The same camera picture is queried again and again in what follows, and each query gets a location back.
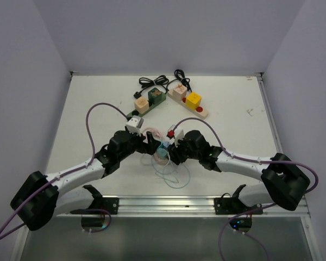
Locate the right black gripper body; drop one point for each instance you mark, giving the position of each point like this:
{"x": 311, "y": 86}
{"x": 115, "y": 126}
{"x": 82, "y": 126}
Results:
{"x": 182, "y": 152}

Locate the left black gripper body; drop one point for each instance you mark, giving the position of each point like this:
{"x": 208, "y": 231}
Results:
{"x": 135, "y": 144}

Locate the teal dual usb charger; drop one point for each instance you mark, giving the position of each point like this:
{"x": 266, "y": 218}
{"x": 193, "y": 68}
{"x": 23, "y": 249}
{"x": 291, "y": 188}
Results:
{"x": 162, "y": 152}

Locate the light blue charger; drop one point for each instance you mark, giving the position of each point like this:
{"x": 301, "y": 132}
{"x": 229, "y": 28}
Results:
{"x": 166, "y": 144}

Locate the pink round socket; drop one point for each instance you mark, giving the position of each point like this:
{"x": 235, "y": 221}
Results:
{"x": 162, "y": 162}

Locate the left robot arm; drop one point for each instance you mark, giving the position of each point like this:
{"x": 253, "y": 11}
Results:
{"x": 36, "y": 201}

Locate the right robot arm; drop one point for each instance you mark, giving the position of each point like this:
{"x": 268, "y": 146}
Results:
{"x": 282, "y": 184}

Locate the green power strip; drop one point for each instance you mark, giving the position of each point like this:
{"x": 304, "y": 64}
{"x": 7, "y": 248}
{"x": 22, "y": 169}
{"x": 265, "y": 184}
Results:
{"x": 151, "y": 107}

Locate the yellow cube adapter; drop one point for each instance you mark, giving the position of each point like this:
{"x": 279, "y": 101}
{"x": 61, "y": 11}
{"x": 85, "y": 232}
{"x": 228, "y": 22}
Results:
{"x": 193, "y": 100}

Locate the dark green cube adapter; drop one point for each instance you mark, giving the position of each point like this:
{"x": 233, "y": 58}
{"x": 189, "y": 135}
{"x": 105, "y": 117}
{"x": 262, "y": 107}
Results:
{"x": 155, "y": 95}

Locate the light pink cube adapter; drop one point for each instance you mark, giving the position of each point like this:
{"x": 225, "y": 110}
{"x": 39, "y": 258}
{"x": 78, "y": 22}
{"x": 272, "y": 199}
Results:
{"x": 179, "y": 92}

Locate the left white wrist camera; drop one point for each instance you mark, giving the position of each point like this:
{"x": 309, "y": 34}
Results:
{"x": 134, "y": 125}

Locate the aluminium rail frame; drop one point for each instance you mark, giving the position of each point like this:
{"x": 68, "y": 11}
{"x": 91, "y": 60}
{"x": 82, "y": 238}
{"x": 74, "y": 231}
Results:
{"x": 185, "y": 206}

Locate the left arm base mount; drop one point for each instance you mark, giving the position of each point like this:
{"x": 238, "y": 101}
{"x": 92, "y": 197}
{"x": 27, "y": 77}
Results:
{"x": 110, "y": 204}

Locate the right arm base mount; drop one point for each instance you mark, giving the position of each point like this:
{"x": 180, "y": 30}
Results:
{"x": 228, "y": 204}

